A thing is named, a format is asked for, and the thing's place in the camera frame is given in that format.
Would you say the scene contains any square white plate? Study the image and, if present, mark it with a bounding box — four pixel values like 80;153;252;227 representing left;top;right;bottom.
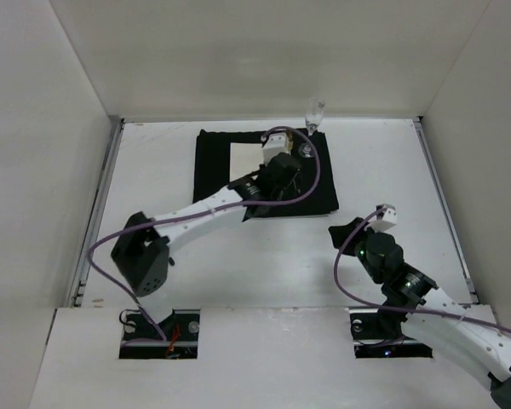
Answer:
229;143;263;181

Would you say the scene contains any black cloth placemat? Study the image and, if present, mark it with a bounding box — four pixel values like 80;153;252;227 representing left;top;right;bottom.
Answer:
192;130;339;218

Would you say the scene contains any clear wine glass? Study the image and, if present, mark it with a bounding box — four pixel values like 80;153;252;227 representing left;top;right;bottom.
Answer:
298;97;325;158

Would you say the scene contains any gold fork green handle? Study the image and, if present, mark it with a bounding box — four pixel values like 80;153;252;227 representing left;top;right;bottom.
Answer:
286;130;301;195

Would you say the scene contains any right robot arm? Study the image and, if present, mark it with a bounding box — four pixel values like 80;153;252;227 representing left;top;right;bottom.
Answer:
328;215;511;408

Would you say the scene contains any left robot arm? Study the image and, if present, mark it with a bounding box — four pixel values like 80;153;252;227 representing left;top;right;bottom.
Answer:
111;153;301;324

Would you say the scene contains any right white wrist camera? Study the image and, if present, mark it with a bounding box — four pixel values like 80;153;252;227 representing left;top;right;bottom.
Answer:
371;204;398;232

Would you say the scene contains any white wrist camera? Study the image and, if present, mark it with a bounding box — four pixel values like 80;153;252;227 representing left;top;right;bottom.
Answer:
371;204;398;232
261;132;290;165

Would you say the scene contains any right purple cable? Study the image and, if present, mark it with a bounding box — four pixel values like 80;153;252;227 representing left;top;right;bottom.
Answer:
332;208;511;342

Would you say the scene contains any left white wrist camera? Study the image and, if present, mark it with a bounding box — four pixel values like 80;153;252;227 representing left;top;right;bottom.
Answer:
261;132;290;165

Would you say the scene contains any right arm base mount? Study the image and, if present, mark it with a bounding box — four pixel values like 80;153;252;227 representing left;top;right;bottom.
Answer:
349;308;433;359

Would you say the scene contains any right aluminium table rail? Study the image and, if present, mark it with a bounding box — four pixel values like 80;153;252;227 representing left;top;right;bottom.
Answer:
413;117;480;304

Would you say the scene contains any aluminium table rail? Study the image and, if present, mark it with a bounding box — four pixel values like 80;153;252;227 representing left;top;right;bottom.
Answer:
413;117;480;304
66;115;124;308

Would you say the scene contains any left aluminium table rail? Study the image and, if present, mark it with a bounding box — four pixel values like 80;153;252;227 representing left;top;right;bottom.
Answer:
66;115;124;308

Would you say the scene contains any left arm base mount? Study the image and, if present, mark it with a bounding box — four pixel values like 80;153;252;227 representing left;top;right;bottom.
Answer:
118;309;200;360

